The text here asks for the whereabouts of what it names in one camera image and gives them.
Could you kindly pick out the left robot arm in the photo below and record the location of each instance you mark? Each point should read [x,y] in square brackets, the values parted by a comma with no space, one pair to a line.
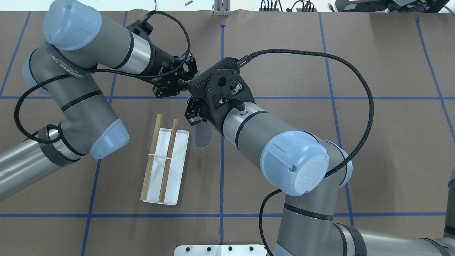
[78,43]

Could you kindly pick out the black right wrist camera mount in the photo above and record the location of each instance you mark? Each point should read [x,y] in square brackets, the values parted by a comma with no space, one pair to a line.
[222,81]

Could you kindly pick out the black usb hub with cables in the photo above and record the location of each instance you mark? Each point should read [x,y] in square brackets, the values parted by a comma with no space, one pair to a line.
[270,6]

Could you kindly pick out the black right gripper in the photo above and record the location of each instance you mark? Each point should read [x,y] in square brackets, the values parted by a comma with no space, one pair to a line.
[193,114]

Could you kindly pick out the aluminium frame post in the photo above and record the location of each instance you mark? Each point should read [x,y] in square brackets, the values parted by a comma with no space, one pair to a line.
[222,8]

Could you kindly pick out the white towel rack wooden bars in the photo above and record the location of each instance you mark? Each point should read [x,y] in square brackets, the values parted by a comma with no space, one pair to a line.
[166,160]

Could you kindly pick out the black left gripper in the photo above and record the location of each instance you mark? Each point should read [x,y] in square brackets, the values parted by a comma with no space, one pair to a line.
[160,66]

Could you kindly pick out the white camera mast pedestal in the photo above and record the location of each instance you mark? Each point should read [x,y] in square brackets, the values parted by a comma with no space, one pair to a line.
[221,250]

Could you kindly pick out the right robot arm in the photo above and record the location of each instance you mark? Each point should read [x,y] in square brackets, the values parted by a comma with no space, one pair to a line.
[298,162]

